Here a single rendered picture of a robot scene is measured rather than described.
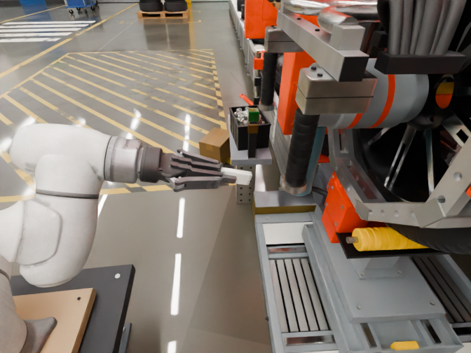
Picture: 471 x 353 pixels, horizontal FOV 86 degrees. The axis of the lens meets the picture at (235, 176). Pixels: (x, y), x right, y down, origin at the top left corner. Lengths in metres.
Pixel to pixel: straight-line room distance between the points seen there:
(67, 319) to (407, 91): 0.96
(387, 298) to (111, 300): 0.87
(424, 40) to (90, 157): 0.51
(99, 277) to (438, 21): 0.97
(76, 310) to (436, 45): 0.93
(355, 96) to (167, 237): 1.16
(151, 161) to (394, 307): 0.86
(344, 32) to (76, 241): 0.52
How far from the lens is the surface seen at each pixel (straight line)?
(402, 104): 0.59
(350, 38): 0.36
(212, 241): 1.32
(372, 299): 1.02
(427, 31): 0.39
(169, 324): 1.16
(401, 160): 0.75
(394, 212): 0.59
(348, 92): 0.38
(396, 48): 0.37
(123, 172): 0.52
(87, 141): 0.53
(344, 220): 0.78
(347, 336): 1.02
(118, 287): 0.92
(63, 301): 0.93
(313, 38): 0.45
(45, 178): 0.54
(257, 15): 2.88
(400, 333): 1.10
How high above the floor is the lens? 1.05
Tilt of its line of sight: 39 degrees down
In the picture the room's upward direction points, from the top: straight up
